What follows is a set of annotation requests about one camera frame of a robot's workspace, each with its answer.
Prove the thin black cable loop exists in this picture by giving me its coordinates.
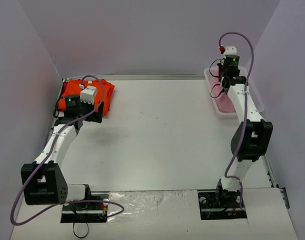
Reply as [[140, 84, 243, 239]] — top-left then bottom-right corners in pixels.
[[72, 209, 90, 239]]

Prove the folded orange t shirt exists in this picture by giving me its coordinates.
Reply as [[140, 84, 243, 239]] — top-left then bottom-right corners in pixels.
[[57, 78, 115, 117]]

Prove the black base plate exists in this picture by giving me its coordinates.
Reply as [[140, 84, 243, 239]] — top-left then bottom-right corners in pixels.
[[60, 202, 108, 224], [197, 190, 247, 221]]

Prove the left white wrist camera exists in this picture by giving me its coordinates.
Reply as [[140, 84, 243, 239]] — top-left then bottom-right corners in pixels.
[[80, 86, 98, 105]]

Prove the pink t shirt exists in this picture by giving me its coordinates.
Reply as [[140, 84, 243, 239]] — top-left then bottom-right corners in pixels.
[[210, 78, 236, 114]]

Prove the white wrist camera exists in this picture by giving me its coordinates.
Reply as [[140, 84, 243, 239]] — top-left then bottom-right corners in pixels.
[[223, 46, 237, 56], [80, 86, 98, 105]]

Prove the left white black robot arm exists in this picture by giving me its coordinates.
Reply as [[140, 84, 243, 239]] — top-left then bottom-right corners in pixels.
[[20, 89, 105, 209]]

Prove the white plastic basket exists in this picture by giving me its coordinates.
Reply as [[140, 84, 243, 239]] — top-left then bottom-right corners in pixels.
[[203, 68, 265, 119]]

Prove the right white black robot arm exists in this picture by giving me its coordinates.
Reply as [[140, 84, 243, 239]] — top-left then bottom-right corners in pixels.
[[214, 54, 273, 207]]

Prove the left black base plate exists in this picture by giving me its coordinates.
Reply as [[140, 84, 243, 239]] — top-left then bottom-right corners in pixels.
[[60, 202, 108, 224]]

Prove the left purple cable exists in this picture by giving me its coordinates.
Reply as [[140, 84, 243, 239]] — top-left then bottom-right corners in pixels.
[[10, 74, 125, 226]]

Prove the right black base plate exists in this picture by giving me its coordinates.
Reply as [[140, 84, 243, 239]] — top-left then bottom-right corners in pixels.
[[197, 190, 247, 221]]

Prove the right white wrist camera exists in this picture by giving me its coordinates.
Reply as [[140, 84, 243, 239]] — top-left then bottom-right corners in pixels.
[[223, 46, 237, 56]]

